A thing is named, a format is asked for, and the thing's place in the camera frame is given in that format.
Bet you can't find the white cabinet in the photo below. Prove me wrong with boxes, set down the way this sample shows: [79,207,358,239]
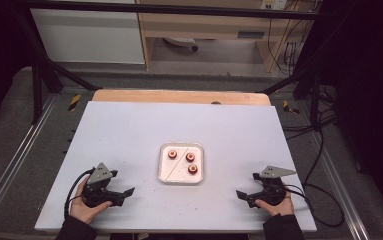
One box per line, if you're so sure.
[29,0,146,65]

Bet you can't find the person's right hand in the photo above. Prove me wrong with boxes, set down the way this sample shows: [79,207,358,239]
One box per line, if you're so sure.
[254,191,295,217]

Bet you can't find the black metal stand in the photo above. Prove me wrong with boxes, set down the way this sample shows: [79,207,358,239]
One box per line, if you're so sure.
[15,9,102,125]
[260,19,338,131]

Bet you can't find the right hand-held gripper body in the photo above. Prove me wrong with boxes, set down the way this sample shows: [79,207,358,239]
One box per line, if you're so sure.
[247,165,297,208]

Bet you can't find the black floor cables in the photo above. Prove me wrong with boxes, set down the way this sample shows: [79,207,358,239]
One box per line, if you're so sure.
[282,84,338,188]

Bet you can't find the wooden table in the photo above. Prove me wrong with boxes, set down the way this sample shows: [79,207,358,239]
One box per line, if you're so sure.
[92,88,272,107]

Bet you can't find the white square tray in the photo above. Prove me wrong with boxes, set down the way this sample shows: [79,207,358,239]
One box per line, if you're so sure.
[157,142,205,185]

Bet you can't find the white wall socket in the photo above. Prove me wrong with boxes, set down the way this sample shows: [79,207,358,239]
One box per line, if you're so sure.
[259,0,288,11]

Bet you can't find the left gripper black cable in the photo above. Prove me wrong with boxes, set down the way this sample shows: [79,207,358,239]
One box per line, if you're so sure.
[63,168,95,220]

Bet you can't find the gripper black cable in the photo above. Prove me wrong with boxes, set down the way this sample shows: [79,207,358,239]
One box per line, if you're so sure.
[63,168,95,220]
[283,182,346,228]

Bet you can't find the aluminium floor rail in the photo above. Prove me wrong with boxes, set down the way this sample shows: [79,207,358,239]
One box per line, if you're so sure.
[0,94,58,228]
[308,133,371,240]

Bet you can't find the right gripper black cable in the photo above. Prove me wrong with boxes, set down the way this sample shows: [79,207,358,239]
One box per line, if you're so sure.
[283,182,346,228]

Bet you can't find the thin wooden skewer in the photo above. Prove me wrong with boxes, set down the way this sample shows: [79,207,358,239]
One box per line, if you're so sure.
[165,147,190,183]

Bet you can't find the light wooden desk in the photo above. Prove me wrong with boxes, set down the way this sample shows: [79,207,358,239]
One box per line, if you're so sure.
[135,0,317,74]

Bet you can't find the white chair base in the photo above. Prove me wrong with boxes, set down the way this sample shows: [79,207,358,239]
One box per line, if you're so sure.
[163,36,200,53]

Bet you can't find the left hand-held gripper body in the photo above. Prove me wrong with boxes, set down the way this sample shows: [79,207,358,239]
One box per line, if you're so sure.
[81,162,125,208]

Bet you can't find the yellow black floor tape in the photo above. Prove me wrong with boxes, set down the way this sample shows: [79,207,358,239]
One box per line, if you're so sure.
[282,99,301,115]
[67,93,82,112]

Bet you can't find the black cables under desk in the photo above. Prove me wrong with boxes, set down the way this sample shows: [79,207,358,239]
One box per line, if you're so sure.
[267,0,313,77]

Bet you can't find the person's left hand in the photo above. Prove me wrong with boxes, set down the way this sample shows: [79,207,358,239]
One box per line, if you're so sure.
[69,175,114,225]

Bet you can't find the black metal frame bar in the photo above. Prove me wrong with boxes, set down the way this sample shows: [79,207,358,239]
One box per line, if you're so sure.
[15,0,333,21]

